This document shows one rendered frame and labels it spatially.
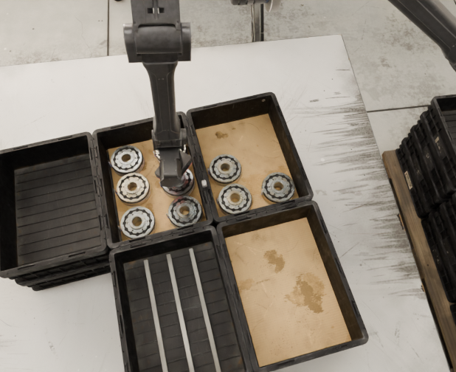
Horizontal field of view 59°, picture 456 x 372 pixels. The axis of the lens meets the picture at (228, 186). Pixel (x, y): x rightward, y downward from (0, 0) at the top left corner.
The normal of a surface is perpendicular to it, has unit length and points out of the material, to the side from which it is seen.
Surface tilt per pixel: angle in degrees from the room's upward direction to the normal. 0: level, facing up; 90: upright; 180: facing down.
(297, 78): 0
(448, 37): 87
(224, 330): 0
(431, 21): 87
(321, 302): 0
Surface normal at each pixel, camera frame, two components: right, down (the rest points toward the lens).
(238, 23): 0.00, -0.43
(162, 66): 0.11, 0.94
